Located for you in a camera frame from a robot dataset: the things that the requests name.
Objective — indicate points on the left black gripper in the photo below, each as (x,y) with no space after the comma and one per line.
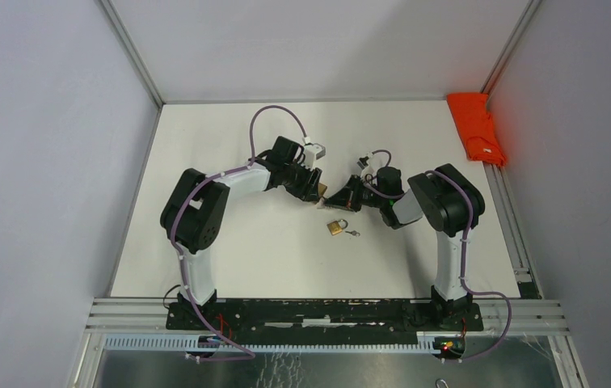
(307,192)

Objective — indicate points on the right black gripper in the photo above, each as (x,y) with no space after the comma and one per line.
(347,196)

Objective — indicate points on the large brass padlock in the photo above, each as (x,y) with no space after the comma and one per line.
(321,190)

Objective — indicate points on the small brass padlock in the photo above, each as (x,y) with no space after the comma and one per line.
(337,226)

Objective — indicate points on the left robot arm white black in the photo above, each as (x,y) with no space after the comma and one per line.
(193,215)

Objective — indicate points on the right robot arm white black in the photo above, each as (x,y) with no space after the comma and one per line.
(451,205)

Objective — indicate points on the orange folded cloth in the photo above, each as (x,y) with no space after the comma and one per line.
(476,128)

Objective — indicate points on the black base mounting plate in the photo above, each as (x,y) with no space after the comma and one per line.
(254,322)

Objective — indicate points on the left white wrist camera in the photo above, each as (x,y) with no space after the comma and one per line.
(312,152)

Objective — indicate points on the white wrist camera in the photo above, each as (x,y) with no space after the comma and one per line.
(368,166)
(312,152)

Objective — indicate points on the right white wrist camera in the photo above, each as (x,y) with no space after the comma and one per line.
(368,166)

